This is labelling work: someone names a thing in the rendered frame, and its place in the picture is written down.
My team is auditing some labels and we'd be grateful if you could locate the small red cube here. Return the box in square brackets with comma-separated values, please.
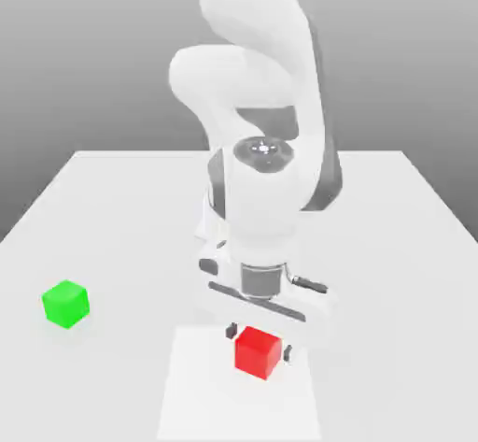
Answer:
[233, 325, 284, 382]

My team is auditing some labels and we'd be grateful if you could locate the small green cube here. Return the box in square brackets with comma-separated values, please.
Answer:
[40, 278, 91, 331]

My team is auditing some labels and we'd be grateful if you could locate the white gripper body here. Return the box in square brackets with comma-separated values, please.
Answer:
[204, 279, 337, 345]

